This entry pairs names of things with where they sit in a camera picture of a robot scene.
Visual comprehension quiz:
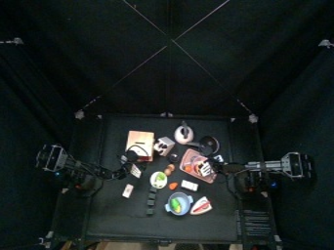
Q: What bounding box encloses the white rectangular toy block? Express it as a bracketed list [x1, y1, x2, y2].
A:
[180, 179, 199, 192]

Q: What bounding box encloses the black round toy with cord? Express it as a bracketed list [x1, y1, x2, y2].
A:
[120, 145, 150, 163]

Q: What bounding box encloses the blue toy pot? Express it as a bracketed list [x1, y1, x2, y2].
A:
[163, 191, 195, 217]

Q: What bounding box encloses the pink toy tray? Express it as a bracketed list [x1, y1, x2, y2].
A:
[179, 147, 218, 185]

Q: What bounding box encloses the thin diagonal brace wire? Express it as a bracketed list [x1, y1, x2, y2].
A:
[80, 0, 231, 111]
[122, 0, 258, 120]

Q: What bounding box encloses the white card with print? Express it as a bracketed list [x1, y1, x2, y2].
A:
[130, 163, 143, 180]
[122, 184, 136, 199]

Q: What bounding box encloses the white striped toy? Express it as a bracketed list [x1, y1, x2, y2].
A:
[196, 161, 214, 178]

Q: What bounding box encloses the wooden toy box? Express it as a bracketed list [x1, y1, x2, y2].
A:
[126, 130, 156, 163]

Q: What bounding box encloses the white bowl with green food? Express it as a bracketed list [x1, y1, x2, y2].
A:
[148, 171, 168, 190]

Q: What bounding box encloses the black toy frying pan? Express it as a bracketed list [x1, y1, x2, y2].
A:
[187, 135, 222, 157]

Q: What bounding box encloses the green yellow toy vegetable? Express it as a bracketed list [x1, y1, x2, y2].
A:
[170, 197, 184, 213]

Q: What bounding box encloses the white red toy iron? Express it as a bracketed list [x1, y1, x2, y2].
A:
[190, 195, 214, 217]

